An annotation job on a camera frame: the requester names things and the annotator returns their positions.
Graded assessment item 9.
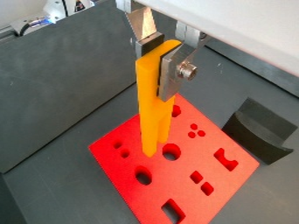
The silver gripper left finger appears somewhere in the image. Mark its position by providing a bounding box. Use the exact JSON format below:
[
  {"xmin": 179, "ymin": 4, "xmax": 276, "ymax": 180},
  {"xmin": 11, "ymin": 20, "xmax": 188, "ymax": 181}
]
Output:
[{"xmin": 125, "ymin": 7, "xmax": 164, "ymax": 58}]

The red insertion block with holes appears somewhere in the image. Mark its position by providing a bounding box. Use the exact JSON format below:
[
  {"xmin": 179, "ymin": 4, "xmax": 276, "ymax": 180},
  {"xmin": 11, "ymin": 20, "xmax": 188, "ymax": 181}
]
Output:
[{"xmin": 89, "ymin": 96, "xmax": 259, "ymax": 224}]

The grey panel wall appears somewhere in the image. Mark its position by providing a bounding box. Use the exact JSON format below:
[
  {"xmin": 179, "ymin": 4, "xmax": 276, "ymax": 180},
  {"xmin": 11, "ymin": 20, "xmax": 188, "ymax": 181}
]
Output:
[{"xmin": 0, "ymin": 0, "xmax": 136, "ymax": 173}]

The yellow two-pronged peg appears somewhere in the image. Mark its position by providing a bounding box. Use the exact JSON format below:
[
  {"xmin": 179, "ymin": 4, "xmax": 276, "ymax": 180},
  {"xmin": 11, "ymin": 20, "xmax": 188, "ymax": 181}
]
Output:
[{"xmin": 135, "ymin": 40, "xmax": 182, "ymax": 157}]

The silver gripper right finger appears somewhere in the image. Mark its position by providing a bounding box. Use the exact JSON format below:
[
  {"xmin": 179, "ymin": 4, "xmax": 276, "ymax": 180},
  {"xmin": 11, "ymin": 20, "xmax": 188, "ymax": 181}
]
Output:
[{"xmin": 158, "ymin": 34, "xmax": 211, "ymax": 102}]

